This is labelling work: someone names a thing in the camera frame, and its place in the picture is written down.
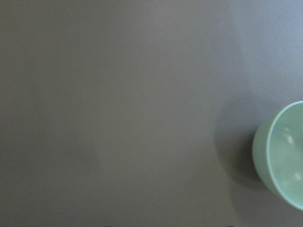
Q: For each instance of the pale green ceramic bowl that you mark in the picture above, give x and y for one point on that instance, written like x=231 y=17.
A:
x=277 y=153

